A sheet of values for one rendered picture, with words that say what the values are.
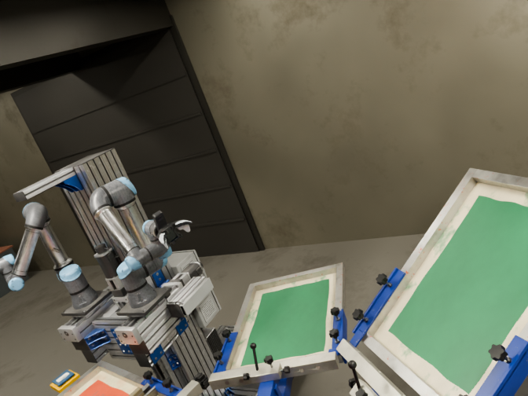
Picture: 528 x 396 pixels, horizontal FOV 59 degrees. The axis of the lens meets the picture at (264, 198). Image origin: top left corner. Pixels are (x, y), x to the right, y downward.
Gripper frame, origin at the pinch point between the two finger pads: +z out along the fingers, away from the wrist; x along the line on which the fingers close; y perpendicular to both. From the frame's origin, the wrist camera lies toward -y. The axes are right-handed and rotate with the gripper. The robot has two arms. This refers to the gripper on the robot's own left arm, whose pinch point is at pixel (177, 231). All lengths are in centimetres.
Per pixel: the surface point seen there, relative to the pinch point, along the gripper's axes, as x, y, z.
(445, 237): -61, 38, 80
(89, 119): -119, -32, -447
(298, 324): -25, 76, 6
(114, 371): 51, 62, -60
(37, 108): -89, -73, -526
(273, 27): -244, -36, -182
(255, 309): -23, 76, -29
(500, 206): -73, 30, 97
